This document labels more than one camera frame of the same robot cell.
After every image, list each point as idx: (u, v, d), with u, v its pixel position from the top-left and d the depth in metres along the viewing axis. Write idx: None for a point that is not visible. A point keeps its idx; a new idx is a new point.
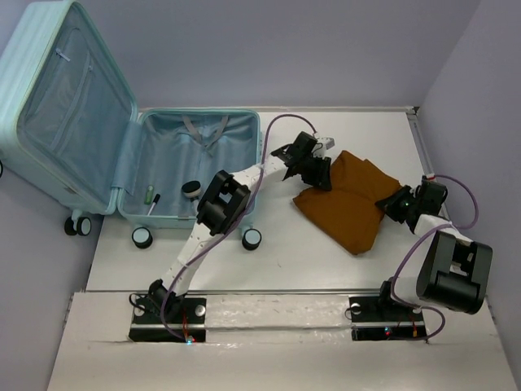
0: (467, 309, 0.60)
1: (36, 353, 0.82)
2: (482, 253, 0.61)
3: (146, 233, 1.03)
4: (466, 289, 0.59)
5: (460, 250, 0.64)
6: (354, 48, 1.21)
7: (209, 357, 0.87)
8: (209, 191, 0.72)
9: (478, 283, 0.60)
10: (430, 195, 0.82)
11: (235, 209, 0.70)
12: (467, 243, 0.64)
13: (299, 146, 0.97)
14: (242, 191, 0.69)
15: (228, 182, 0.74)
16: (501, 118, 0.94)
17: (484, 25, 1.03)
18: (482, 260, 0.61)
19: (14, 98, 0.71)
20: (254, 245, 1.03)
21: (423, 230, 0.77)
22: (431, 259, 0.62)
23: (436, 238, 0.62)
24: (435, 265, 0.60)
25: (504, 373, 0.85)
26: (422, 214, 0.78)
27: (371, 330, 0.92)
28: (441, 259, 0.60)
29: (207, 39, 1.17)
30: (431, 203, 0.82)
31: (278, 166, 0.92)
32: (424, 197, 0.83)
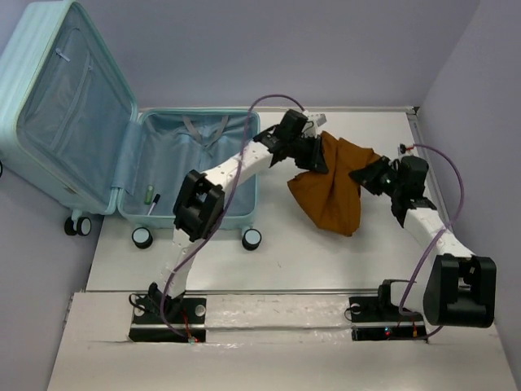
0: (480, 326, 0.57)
1: (36, 353, 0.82)
2: (488, 272, 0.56)
3: (146, 233, 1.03)
4: (473, 310, 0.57)
5: (465, 265, 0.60)
6: (353, 49, 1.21)
7: (209, 357, 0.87)
8: (182, 198, 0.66)
9: (487, 303, 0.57)
10: (416, 177, 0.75)
11: (211, 214, 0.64)
12: (467, 257, 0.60)
13: (286, 128, 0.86)
14: (215, 195, 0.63)
15: (200, 183, 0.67)
16: (501, 117, 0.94)
17: (483, 24, 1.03)
18: (489, 277, 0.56)
19: (14, 98, 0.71)
20: (253, 245, 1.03)
21: (412, 226, 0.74)
22: (435, 285, 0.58)
23: (437, 263, 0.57)
24: (441, 294, 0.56)
25: (505, 374, 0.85)
26: (408, 209, 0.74)
27: (371, 330, 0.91)
28: (447, 287, 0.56)
29: (207, 39, 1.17)
30: (413, 184, 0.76)
31: (260, 154, 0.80)
32: (407, 182, 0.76)
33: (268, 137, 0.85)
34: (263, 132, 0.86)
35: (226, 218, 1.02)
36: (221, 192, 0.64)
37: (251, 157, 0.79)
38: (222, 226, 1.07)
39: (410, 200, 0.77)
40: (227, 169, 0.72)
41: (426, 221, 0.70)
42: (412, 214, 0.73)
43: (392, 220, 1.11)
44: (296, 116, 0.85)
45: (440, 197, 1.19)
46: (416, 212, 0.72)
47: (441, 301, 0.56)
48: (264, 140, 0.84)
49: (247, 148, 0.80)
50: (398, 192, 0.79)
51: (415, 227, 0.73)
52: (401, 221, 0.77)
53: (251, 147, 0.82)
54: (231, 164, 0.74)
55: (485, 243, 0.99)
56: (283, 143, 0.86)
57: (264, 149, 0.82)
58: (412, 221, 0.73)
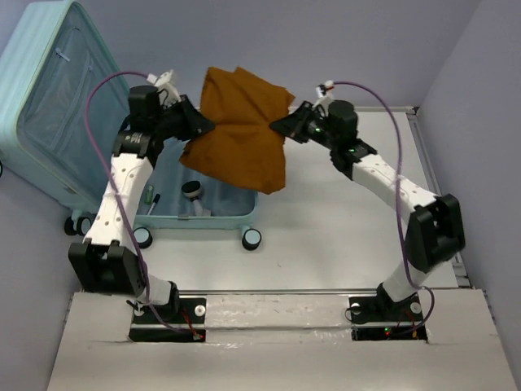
0: (457, 251, 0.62)
1: (36, 353, 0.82)
2: (453, 208, 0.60)
3: (146, 233, 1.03)
4: (452, 246, 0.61)
5: (433, 209, 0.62)
6: (354, 48, 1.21)
7: (209, 357, 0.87)
8: (87, 278, 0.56)
9: (459, 235, 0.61)
10: (348, 128, 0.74)
11: (127, 272, 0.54)
12: (431, 201, 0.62)
13: (141, 114, 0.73)
14: (115, 257, 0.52)
15: (89, 252, 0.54)
16: (500, 117, 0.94)
17: (483, 24, 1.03)
18: (456, 212, 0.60)
19: (15, 98, 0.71)
20: (253, 245, 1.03)
21: (361, 178, 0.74)
22: (417, 239, 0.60)
23: (413, 221, 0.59)
24: (425, 246, 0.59)
25: (505, 374, 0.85)
26: (356, 164, 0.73)
27: (371, 330, 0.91)
28: (427, 237, 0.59)
29: (207, 38, 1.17)
30: (348, 135, 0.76)
31: (133, 168, 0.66)
32: (343, 134, 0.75)
33: (127, 138, 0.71)
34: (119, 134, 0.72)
35: (226, 218, 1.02)
36: (121, 247, 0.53)
37: (126, 181, 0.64)
38: (223, 226, 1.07)
39: (352, 152, 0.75)
40: (107, 213, 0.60)
41: (379, 174, 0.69)
42: (361, 169, 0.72)
43: (391, 220, 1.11)
44: (136, 98, 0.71)
45: (440, 198, 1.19)
46: (363, 165, 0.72)
47: (426, 252, 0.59)
48: (126, 142, 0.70)
49: (113, 172, 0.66)
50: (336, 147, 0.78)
51: (367, 182, 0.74)
52: (351, 175, 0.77)
53: (116, 164, 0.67)
54: (111, 204, 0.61)
55: (486, 243, 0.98)
56: (150, 133, 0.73)
57: (130, 155, 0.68)
58: (363, 174, 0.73)
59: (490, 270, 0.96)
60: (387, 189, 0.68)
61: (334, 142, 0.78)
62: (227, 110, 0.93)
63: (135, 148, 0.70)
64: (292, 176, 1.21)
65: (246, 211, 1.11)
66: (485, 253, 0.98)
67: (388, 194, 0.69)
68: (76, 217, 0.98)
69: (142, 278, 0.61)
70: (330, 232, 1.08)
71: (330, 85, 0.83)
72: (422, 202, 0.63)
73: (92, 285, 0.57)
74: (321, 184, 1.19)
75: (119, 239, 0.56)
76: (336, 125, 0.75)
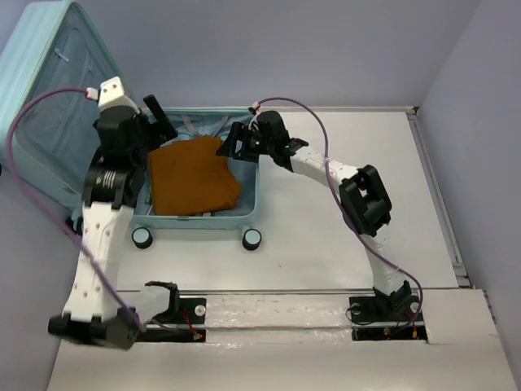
0: (388, 211, 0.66)
1: (36, 353, 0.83)
2: (374, 176, 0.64)
3: (146, 233, 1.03)
4: (383, 210, 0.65)
5: (358, 179, 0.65)
6: (354, 47, 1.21)
7: (209, 358, 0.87)
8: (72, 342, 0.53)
9: (386, 197, 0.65)
10: (276, 129, 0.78)
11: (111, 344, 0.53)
12: (354, 172, 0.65)
13: (114, 151, 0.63)
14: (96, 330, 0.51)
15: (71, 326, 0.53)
16: (501, 117, 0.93)
17: (484, 24, 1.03)
18: (377, 178, 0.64)
19: (13, 99, 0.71)
20: (254, 245, 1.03)
21: (300, 169, 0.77)
22: (348, 206, 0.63)
23: (343, 191, 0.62)
24: (354, 210, 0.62)
25: (505, 374, 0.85)
26: (293, 159, 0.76)
27: (371, 329, 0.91)
28: (358, 204, 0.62)
29: (206, 38, 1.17)
30: (279, 134, 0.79)
31: (109, 223, 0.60)
32: (275, 135, 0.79)
33: (98, 181, 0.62)
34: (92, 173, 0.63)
35: (226, 218, 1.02)
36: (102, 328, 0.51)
37: (102, 242, 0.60)
38: (222, 226, 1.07)
39: (285, 148, 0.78)
40: (83, 280, 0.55)
41: (311, 161, 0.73)
42: (297, 160, 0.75)
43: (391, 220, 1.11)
44: (109, 127, 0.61)
45: (440, 198, 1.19)
46: (298, 156, 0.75)
47: (357, 217, 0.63)
48: (95, 186, 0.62)
49: (86, 228, 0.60)
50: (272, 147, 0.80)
51: (306, 171, 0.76)
52: (291, 168, 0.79)
53: (87, 217, 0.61)
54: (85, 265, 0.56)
55: (486, 243, 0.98)
56: (126, 169, 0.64)
57: (102, 204, 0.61)
58: (300, 164, 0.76)
59: (489, 270, 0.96)
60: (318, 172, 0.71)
61: (271, 144, 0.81)
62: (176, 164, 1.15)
63: (103, 191, 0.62)
64: (291, 176, 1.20)
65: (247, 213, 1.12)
66: (486, 253, 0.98)
67: (321, 176, 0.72)
68: (76, 217, 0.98)
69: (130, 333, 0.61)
70: (330, 232, 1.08)
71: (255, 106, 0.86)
72: (348, 174, 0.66)
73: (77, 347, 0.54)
74: (321, 184, 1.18)
75: (100, 314, 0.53)
76: (263, 128, 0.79)
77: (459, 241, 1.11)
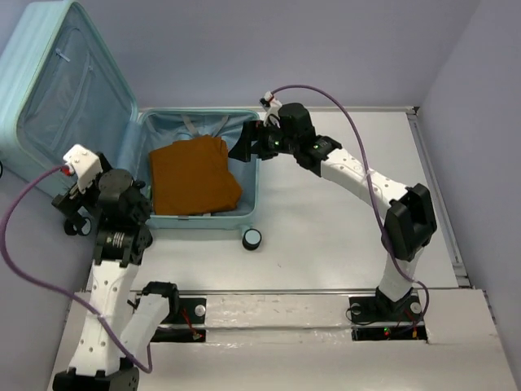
0: (431, 235, 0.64)
1: (37, 353, 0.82)
2: (426, 198, 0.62)
3: None
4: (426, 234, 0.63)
5: (405, 198, 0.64)
6: (354, 48, 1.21)
7: (210, 357, 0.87)
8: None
9: (431, 221, 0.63)
10: (302, 126, 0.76)
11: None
12: (403, 192, 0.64)
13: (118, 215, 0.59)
14: None
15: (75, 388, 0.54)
16: (500, 117, 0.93)
17: (483, 24, 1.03)
18: (427, 199, 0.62)
19: (14, 98, 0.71)
20: (254, 245, 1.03)
21: (334, 177, 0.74)
22: (395, 230, 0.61)
23: (391, 215, 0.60)
24: (403, 235, 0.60)
25: (505, 374, 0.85)
26: (323, 164, 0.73)
27: (371, 330, 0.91)
28: (407, 229, 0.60)
29: (206, 38, 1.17)
30: (306, 132, 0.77)
31: (116, 280, 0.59)
32: (299, 133, 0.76)
33: (107, 239, 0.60)
34: (102, 235, 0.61)
35: (226, 218, 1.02)
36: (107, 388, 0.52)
37: (108, 297, 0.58)
38: (222, 226, 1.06)
39: (313, 148, 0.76)
40: (92, 337, 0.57)
41: (348, 170, 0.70)
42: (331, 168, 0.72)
43: None
44: (107, 202, 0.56)
45: (440, 198, 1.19)
46: (334, 164, 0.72)
47: (404, 241, 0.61)
48: (107, 244, 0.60)
49: (95, 283, 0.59)
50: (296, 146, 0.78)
51: (335, 177, 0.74)
52: (318, 172, 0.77)
53: (97, 275, 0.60)
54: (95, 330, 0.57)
55: (486, 243, 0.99)
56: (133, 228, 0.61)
57: (111, 261, 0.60)
58: (332, 172, 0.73)
59: (489, 271, 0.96)
60: (358, 185, 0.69)
61: (295, 142, 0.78)
62: (177, 166, 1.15)
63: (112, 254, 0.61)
64: (291, 176, 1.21)
65: (247, 213, 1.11)
66: (485, 253, 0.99)
67: (361, 190, 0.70)
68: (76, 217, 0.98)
69: (132, 380, 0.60)
70: (330, 232, 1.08)
71: (269, 96, 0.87)
72: (396, 194, 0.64)
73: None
74: (321, 185, 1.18)
75: (104, 369, 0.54)
76: (288, 125, 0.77)
77: (459, 241, 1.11)
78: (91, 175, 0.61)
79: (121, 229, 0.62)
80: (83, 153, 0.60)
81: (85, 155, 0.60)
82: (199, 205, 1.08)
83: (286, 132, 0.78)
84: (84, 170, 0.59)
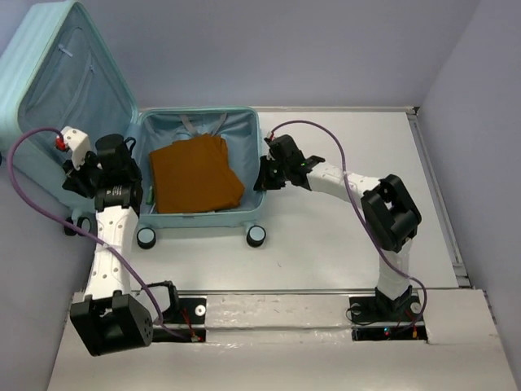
0: (418, 225, 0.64)
1: (37, 352, 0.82)
2: (398, 185, 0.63)
3: (150, 233, 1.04)
4: (409, 221, 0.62)
5: (382, 189, 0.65)
6: (354, 48, 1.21)
7: (210, 357, 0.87)
8: (92, 338, 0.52)
9: (411, 207, 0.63)
10: (288, 149, 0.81)
11: (135, 318, 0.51)
12: (377, 184, 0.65)
13: (114, 168, 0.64)
14: (131, 317, 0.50)
15: (94, 308, 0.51)
16: (500, 117, 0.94)
17: (483, 24, 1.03)
18: (401, 188, 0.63)
19: (17, 87, 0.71)
20: (257, 242, 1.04)
21: (320, 186, 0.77)
22: (375, 221, 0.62)
23: (366, 205, 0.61)
24: (383, 225, 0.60)
25: (505, 374, 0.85)
26: (309, 176, 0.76)
27: (372, 329, 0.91)
28: (384, 217, 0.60)
29: (207, 38, 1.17)
30: (294, 155, 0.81)
31: (120, 217, 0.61)
32: (288, 158, 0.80)
33: (107, 192, 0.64)
34: (100, 189, 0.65)
35: (230, 215, 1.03)
36: (126, 296, 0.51)
37: (116, 232, 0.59)
38: (225, 223, 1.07)
39: (300, 166, 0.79)
40: (102, 266, 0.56)
41: (328, 176, 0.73)
42: (314, 177, 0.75)
43: None
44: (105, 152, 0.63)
45: (440, 198, 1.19)
46: (314, 173, 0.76)
47: (386, 230, 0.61)
48: (107, 196, 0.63)
49: (101, 226, 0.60)
50: (286, 168, 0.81)
51: (323, 189, 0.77)
52: (309, 186, 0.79)
53: (102, 218, 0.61)
54: (105, 259, 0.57)
55: (486, 243, 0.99)
56: (129, 182, 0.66)
57: (113, 206, 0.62)
58: (317, 181, 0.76)
59: (489, 271, 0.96)
60: (338, 186, 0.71)
61: (285, 166, 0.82)
62: (176, 165, 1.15)
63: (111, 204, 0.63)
64: None
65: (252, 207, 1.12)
66: (485, 253, 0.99)
67: (341, 191, 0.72)
68: (76, 217, 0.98)
69: (147, 322, 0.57)
70: (330, 232, 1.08)
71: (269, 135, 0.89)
72: (369, 186, 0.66)
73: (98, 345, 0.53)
74: None
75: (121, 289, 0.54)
76: (276, 150, 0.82)
77: (459, 241, 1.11)
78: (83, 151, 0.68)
79: (119, 183, 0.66)
80: (74, 131, 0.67)
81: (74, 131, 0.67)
82: (200, 204, 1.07)
83: (275, 155, 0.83)
84: (78, 143, 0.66)
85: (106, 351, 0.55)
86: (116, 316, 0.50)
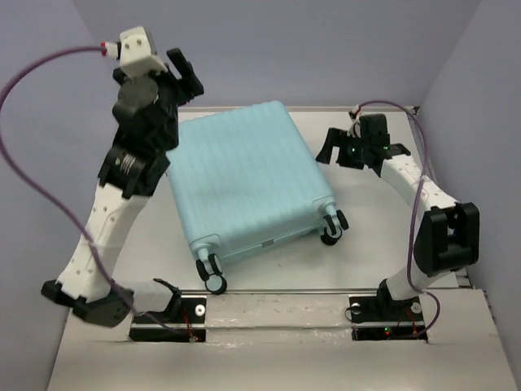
0: (467, 264, 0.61)
1: (37, 350, 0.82)
2: (471, 216, 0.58)
3: (217, 281, 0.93)
4: (459, 252, 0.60)
5: (454, 219, 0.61)
6: (354, 47, 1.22)
7: (210, 357, 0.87)
8: None
9: (472, 243, 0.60)
10: (375, 128, 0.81)
11: (94, 320, 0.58)
12: (450, 205, 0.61)
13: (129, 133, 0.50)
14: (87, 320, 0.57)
15: (61, 296, 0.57)
16: (497, 115, 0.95)
17: (482, 23, 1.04)
18: (474, 220, 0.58)
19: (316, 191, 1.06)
20: (334, 239, 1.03)
21: (391, 178, 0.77)
22: (426, 240, 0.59)
23: (426, 221, 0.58)
24: (432, 247, 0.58)
25: (505, 373, 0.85)
26: (384, 160, 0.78)
27: (371, 330, 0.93)
28: (437, 240, 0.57)
29: (207, 37, 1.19)
30: (378, 134, 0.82)
31: (114, 210, 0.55)
32: (372, 135, 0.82)
33: (116, 160, 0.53)
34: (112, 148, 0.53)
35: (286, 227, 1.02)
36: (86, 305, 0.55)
37: (104, 224, 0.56)
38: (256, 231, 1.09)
39: (383, 149, 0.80)
40: (80, 261, 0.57)
41: (405, 173, 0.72)
42: (391, 167, 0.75)
43: (389, 221, 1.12)
44: (122, 114, 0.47)
45: None
46: (392, 162, 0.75)
47: (431, 254, 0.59)
48: (113, 165, 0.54)
49: (96, 205, 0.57)
50: (369, 145, 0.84)
51: (394, 179, 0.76)
52: (380, 170, 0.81)
53: (98, 197, 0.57)
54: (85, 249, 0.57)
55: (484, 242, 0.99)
56: (146, 163, 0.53)
57: (113, 189, 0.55)
58: (392, 171, 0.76)
59: (488, 270, 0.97)
60: (410, 187, 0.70)
61: (368, 145, 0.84)
62: None
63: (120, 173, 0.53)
64: None
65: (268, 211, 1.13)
66: (484, 252, 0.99)
67: (410, 194, 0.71)
68: (205, 257, 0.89)
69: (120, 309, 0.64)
70: None
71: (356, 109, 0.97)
72: (441, 204, 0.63)
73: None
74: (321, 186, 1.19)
75: (85, 296, 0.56)
76: (364, 126, 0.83)
77: None
78: (144, 69, 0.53)
79: (135, 151, 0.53)
80: (138, 39, 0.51)
81: (142, 41, 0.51)
82: None
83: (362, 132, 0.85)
84: (134, 60, 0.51)
85: None
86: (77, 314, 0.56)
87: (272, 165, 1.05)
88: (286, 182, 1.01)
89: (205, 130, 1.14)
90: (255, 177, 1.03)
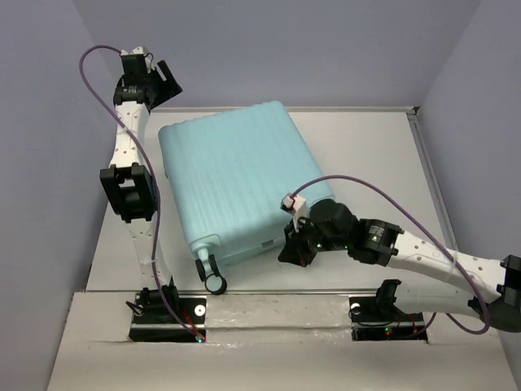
0: None
1: (38, 350, 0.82)
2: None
3: (217, 283, 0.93)
4: None
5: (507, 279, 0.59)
6: (353, 48, 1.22)
7: (210, 357, 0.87)
8: (116, 199, 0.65)
9: None
10: (344, 221, 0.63)
11: (147, 191, 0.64)
12: (501, 270, 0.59)
13: (133, 72, 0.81)
14: (146, 185, 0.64)
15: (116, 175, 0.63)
16: (496, 115, 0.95)
17: (480, 24, 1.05)
18: None
19: None
20: None
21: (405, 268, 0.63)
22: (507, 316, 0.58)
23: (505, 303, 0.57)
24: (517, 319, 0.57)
25: (505, 373, 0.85)
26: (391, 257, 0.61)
27: (372, 330, 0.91)
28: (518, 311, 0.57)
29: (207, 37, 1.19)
30: (350, 223, 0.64)
31: (134, 110, 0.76)
32: (346, 227, 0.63)
33: (124, 90, 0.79)
34: (117, 90, 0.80)
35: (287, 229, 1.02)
36: (142, 168, 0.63)
37: (133, 121, 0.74)
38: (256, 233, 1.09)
39: (370, 240, 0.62)
40: (123, 146, 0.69)
41: (430, 260, 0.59)
42: (406, 261, 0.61)
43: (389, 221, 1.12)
44: (132, 57, 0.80)
45: (441, 199, 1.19)
46: (405, 252, 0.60)
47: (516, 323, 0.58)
48: (123, 94, 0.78)
49: (120, 115, 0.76)
50: (350, 243, 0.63)
51: (408, 266, 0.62)
52: (385, 261, 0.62)
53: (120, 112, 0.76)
54: (124, 139, 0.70)
55: (483, 242, 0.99)
56: (144, 85, 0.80)
57: (129, 103, 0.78)
58: (408, 264, 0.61)
59: None
60: (447, 274, 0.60)
61: (346, 240, 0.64)
62: None
63: (128, 96, 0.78)
64: None
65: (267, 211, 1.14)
66: (483, 252, 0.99)
67: (446, 277, 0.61)
68: (206, 257, 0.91)
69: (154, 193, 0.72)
70: None
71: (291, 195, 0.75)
72: (496, 275, 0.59)
73: (118, 204, 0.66)
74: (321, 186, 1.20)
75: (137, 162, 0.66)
76: (329, 228, 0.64)
77: (458, 241, 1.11)
78: None
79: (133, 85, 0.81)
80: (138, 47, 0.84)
81: None
82: None
83: (328, 227, 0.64)
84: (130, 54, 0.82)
85: (129, 221, 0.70)
86: (137, 183, 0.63)
87: (272, 165, 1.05)
88: (286, 182, 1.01)
89: (204, 131, 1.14)
90: (255, 176, 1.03)
